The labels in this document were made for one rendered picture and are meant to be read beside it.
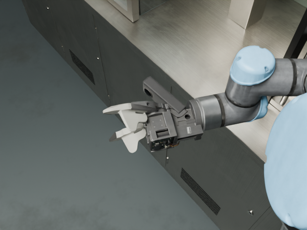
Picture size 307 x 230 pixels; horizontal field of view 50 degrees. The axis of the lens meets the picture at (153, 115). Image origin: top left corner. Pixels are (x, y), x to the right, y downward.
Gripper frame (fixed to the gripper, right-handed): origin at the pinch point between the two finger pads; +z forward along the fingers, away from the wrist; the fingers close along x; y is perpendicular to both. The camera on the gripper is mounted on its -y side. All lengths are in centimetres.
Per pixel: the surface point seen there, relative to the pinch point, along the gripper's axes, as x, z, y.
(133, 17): 26, -17, -52
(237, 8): 22, -53, -44
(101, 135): 119, 5, -49
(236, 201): 60, -42, 14
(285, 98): 16, -51, -5
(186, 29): 27, -34, -43
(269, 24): 27, -65, -39
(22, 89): 126, 51, -96
